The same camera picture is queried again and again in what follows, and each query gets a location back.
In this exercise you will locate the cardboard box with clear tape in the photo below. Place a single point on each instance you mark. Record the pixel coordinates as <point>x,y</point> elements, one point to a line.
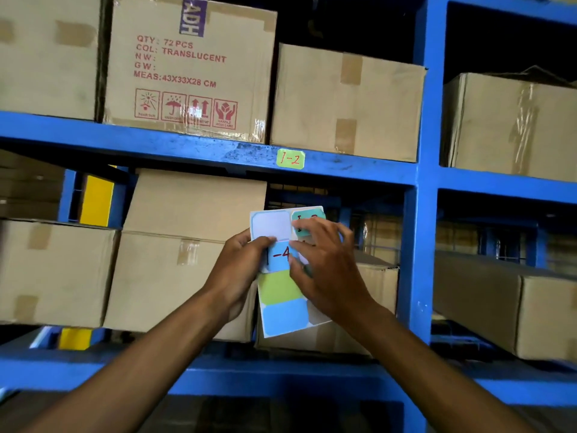
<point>509,126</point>

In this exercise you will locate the long cardboard box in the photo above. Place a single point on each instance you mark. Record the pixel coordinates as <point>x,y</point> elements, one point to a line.
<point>518,302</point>

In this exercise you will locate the person's right middle finger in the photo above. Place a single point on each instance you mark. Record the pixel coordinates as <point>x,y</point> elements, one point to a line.
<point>313,226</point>

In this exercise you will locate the green label sticker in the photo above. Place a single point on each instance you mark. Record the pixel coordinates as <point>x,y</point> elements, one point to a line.
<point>290,159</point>

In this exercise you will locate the stack of cardboard boxes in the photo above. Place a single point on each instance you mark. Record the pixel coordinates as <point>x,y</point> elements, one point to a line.
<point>27,184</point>

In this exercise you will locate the sheet of coloured label stickers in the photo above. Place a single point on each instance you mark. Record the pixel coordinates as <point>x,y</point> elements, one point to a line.
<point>283,311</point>

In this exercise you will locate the person's right forearm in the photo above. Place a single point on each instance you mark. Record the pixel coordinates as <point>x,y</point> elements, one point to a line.
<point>432,383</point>

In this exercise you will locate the cardboard box with tape patches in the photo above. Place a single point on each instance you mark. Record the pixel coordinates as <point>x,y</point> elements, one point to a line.
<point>347,103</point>

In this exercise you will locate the person's right hand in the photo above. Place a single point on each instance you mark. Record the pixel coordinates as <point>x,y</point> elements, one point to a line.
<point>336,275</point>

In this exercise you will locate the cardboard box with red print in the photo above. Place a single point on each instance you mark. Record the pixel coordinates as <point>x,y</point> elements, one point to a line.
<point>189,72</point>

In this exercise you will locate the blue metal shelf rack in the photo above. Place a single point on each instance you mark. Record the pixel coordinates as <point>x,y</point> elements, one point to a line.
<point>419,220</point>

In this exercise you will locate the person's right thumb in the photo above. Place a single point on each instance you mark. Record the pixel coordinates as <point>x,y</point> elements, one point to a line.
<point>300,275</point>

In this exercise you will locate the plain cardboard box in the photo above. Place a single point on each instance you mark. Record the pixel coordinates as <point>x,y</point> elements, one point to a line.
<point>378,284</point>
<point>54,275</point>
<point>153,284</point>
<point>194,205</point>
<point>45,54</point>

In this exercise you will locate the person's left hand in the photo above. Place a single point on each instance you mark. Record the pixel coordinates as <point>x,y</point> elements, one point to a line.
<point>234,275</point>

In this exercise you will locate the person's left forearm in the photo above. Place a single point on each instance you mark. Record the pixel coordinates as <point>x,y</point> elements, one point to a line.
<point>135,369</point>

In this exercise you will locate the yellow rack post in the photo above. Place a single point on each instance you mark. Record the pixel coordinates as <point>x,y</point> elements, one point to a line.
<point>75,339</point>
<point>97,200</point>

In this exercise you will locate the person's left thumb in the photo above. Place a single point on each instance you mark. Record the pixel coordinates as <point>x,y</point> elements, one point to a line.
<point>261,242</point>

